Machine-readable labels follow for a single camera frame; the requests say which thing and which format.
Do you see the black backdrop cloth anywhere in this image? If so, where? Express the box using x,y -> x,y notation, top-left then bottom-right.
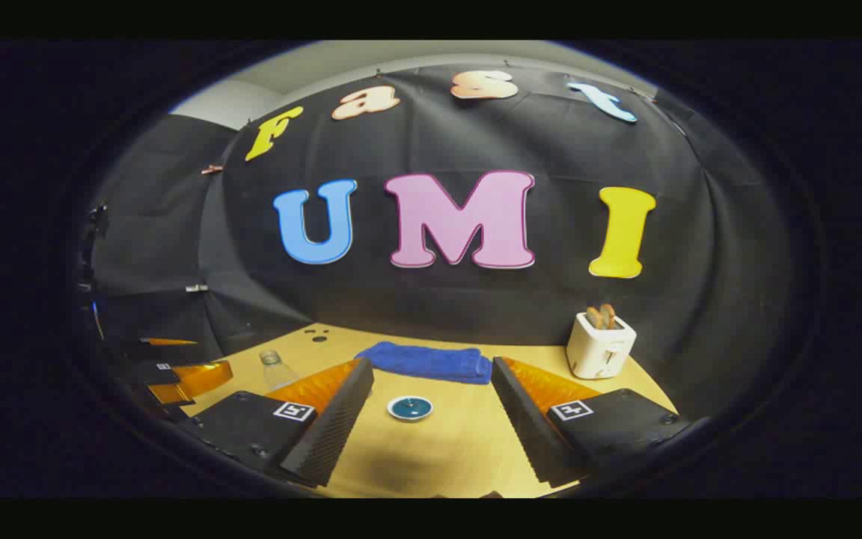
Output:
79,64 -> 798,420

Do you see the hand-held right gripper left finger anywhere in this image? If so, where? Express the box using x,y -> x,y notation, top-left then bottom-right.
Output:
177,358 -> 376,489

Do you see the clear plastic water bottle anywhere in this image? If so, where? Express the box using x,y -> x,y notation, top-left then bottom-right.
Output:
259,349 -> 299,392

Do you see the white teacup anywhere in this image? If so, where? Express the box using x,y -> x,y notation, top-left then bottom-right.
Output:
387,395 -> 434,423

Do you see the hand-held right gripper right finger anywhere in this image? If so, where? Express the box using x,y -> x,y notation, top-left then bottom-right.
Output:
491,356 -> 694,489

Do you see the white toaster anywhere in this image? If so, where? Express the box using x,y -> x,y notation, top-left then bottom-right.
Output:
566,311 -> 638,380

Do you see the blue towel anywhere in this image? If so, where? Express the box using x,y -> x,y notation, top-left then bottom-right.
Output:
354,341 -> 493,386

